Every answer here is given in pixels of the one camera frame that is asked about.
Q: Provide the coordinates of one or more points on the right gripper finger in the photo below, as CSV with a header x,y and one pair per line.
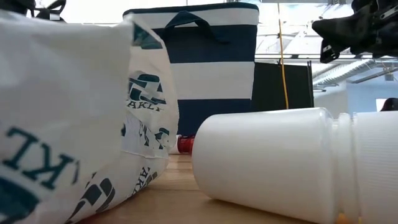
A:
x,y
331,51
345,26

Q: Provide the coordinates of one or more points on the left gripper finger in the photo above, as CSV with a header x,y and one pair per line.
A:
x,y
60,11

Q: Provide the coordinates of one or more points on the navy white striped fabric basket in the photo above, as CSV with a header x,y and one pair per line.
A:
x,y
214,81

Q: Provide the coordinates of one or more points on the black perforated control box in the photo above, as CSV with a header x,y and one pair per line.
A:
x,y
270,87

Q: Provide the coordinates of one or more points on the white printed mailer package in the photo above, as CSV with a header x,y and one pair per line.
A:
x,y
62,93

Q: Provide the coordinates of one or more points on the white plastic bottle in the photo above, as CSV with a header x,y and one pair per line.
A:
x,y
264,161

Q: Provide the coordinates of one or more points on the red bottle with white cap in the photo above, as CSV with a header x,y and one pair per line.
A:
x,y
186,145

